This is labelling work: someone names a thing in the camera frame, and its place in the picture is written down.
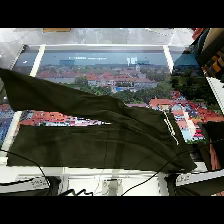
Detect pink garment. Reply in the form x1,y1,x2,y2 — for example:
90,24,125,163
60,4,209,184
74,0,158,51
208,143,222,172

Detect silver frame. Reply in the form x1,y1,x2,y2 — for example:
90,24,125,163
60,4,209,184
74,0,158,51
0,155,224,197

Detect heap of clothes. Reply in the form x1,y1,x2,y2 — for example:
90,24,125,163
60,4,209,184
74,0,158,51
191,27,224,83

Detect black cable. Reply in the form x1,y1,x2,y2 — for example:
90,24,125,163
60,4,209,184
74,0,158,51
121,138,224,197
0,149,52,197
59,187,95,197

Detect black garment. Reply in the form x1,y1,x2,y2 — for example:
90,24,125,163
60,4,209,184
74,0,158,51
199,121,224,172

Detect dark green trousers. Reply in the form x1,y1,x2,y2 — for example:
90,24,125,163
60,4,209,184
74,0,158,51
0,67,198,174

